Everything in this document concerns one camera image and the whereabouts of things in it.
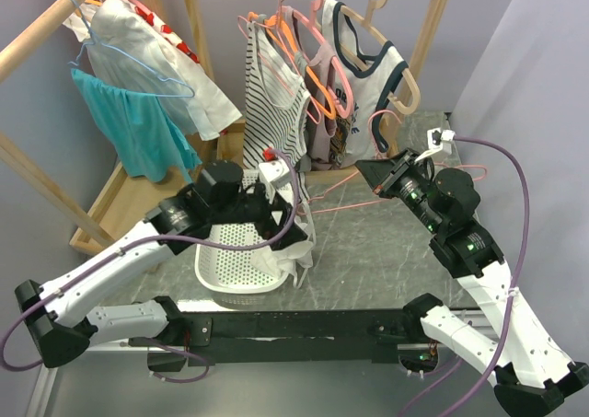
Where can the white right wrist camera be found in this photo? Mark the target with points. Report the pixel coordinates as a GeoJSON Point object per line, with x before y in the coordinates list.
{"type": "Point", "coordinates": [438, 141]}

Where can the black white striped tank top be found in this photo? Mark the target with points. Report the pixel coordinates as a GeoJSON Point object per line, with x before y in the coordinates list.
{"type": "Point", "coordinates": [274, 117]}

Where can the white navy trimmed tank top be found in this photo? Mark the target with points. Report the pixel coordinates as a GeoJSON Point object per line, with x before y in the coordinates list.
{"type": "Point", "coordinates": [373, 77]}

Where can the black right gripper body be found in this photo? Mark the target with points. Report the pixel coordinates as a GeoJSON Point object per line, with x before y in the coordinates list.
{"type": "Point", "coordinates": [407, 179]}

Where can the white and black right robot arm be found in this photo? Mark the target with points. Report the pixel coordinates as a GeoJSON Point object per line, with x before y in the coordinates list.
{"type": "Point", "coordinates": [529, 373]}

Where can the white shirt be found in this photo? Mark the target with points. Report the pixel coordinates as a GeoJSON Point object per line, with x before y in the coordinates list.
{"type": "Point", "coordinates": [156, 76]}

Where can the mauve tank top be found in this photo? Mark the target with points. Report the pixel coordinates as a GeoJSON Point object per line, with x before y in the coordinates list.
{"type": "Point", "coordinates": [328, 86]}

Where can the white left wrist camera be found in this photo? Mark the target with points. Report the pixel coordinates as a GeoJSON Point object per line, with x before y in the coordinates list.
{"type": "Point", "coordinates": [274, 172]}

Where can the white perforated plastic basket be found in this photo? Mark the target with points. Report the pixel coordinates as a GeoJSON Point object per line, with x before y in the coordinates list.
{"type": "Point", "coordinates": [231, 272]}

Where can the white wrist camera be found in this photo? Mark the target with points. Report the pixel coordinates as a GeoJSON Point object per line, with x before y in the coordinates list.
{"type": "Point", "coordinates": [274, 172]}
{"type": "Point", "coordinates": [438, 141]}

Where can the orange plastic hanger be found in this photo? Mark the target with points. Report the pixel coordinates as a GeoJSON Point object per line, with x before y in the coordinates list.
{"type": "Point", "coordinates": [304, 68]}

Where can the teal garment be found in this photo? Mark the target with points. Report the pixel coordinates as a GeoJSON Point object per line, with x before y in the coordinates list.
{"type": "Point", "coordinates": [146, 140]}

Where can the wooden left clothes rack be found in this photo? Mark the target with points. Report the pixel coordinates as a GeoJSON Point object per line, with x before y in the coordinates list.
{"type": "Point", "coordinates": [58, 173]}

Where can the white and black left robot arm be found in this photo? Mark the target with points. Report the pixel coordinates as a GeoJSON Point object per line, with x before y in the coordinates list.
{"type": "Point", "coordinates": [64, 317]}

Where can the thin pink wire hanger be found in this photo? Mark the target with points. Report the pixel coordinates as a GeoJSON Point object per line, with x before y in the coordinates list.
{"type": "Point", "coordinates": [414, 138]}

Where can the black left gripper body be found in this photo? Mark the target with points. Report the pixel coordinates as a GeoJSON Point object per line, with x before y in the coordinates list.
{"type": "Point", "coordinates": [262, 202]}

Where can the grey tank top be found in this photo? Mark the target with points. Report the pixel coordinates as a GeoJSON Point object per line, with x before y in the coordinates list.
{"type": "Point", "coordinates": [288, 14]}

